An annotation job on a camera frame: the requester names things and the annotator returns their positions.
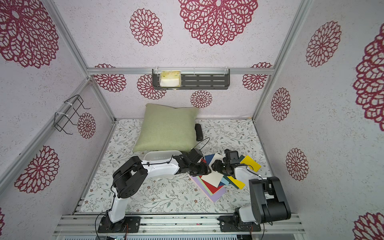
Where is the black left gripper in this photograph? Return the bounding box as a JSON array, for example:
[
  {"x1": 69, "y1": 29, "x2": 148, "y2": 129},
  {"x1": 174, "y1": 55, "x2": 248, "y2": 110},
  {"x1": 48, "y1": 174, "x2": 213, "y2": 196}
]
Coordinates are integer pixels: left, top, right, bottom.
[{"x1": 188, "y1": 161, "x2": 212, "y2": 177}]

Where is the dark green envelope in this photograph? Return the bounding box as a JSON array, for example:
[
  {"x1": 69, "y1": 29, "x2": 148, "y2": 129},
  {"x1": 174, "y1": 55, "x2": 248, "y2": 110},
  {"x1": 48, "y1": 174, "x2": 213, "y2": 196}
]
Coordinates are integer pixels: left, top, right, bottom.
[{"x1": 222, "y1": 158, "x2": 246, "y2": 190}]

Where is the yellow envelope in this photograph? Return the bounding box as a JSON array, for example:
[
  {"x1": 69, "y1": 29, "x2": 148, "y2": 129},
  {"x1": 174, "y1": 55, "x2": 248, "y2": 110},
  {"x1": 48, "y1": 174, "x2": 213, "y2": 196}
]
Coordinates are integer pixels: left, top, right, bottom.
[{"x1": 227, "y1": 156, "x2": 262, "y2": 190}]

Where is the cream white envelope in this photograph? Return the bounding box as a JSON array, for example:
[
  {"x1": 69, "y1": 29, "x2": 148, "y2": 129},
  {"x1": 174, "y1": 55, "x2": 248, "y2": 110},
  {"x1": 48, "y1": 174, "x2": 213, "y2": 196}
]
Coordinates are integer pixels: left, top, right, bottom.
[{"x1": 202, "y1": 154, "x2": 224, "y2": 187}]

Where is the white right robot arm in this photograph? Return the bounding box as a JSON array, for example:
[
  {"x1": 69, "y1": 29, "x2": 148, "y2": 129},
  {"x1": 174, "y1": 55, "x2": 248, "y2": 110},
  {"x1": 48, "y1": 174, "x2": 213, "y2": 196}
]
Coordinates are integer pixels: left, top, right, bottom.
[{"x1": 212, "y1": 160, "x2": 292, "y2": 228}]

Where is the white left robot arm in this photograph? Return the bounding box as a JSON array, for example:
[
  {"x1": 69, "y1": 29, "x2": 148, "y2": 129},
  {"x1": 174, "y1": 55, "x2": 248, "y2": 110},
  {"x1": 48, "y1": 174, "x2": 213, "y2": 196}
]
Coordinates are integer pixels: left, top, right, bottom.
[{"x1": 106, "y1": 149, "x2": 212, "y2": 224}]

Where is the white plastic storage box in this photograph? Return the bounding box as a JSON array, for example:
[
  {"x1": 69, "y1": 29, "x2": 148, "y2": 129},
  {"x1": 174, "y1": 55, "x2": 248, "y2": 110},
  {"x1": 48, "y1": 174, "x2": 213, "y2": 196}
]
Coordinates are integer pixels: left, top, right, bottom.
[{"x1": 144, "y1": 151, "x2": 182, "y2": 162}]

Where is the dark blue envelope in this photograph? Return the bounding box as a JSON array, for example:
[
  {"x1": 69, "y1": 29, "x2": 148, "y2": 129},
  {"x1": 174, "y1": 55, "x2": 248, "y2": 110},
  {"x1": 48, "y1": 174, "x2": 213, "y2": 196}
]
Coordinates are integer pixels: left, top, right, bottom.
[{"x1": 205, "y1": 154, "x2": 215, "y2": 166}]

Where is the red envelope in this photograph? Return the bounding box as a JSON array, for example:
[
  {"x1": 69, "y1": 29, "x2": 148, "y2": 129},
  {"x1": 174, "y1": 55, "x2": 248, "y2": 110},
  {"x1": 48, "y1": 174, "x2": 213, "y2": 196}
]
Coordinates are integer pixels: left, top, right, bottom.
[{"x1": 198, "y1": 176, "x2": 223, "y2": 196}]

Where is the light green envelope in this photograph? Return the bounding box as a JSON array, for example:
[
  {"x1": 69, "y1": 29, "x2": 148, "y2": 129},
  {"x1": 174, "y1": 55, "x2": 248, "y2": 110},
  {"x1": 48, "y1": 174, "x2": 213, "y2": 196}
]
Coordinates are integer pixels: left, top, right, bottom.
[{"x1": 192, "y1": 177, "x2": 227, "y2": 196}]

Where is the small black cylinder object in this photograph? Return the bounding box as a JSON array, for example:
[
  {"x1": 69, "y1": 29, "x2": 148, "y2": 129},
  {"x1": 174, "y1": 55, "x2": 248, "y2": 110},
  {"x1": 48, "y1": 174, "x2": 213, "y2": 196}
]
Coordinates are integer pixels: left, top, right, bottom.
[{"x1": 195, "y1": 124, "x2": 204, "y2": 142}]

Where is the lilac envelope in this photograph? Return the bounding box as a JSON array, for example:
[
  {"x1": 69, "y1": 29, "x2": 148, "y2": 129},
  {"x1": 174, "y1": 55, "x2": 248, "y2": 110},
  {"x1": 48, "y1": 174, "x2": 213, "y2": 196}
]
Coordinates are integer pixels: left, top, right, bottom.
[{"x1": 191, "y1": 177, "x2": 224, "y2": 203}]

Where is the green square pillow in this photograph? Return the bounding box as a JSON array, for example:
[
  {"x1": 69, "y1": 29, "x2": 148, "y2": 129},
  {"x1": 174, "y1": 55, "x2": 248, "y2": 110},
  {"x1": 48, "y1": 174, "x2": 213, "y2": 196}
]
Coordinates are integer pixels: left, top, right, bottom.
[{"x1": 133, "y1": 104, "x2": 199, "y2": 152}]

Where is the yellow white sponge block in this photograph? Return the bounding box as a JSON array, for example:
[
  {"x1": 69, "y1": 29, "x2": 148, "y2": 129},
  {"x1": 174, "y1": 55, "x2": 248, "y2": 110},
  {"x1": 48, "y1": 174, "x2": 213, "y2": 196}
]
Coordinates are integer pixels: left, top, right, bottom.
[{"x1": 160, "y1": 71, "x2": 182, "y2": 88}]

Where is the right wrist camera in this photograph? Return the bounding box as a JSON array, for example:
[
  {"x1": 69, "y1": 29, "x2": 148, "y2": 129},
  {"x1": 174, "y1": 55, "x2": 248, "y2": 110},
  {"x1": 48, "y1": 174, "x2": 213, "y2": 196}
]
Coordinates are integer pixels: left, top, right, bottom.
[{"x1": 225, "y1": 149, "x2": 241, "y2": 165}]

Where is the aluminium front rail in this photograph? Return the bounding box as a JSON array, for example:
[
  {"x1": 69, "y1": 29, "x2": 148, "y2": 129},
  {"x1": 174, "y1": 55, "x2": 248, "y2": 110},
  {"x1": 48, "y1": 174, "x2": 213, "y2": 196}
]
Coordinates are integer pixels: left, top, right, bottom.
[{"x1": 53, "y1": 214, "x2": 305, "y2": 237}]

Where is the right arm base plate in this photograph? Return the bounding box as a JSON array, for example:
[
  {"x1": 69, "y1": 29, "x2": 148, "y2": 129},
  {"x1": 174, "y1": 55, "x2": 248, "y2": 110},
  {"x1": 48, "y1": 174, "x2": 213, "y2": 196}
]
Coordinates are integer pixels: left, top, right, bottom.
[{"x1": 218, "y1": 215, "x2": 261, "y2": 233}]

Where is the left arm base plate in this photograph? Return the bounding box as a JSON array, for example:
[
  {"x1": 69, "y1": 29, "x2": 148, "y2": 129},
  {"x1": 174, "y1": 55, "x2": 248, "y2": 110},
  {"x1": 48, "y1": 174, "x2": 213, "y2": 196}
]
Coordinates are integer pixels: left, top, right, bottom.
[{"x1": 97, "y1": 215, "x2": 141, "y2": 234}]

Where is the black wall shelf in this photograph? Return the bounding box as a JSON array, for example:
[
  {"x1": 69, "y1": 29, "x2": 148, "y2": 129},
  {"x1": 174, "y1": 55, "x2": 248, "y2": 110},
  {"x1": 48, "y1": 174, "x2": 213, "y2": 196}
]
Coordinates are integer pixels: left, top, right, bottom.
[{"x1": 152, "y1": 69, "x2": 231, "y2": 90}]

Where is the black wire wall rack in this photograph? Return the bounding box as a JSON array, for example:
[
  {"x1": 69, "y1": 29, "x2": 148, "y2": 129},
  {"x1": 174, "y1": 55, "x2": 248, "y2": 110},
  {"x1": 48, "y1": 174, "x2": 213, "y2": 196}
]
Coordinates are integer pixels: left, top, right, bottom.
[{"x1": 53, "y1": 94, "x2": 91, "y2": 135}]

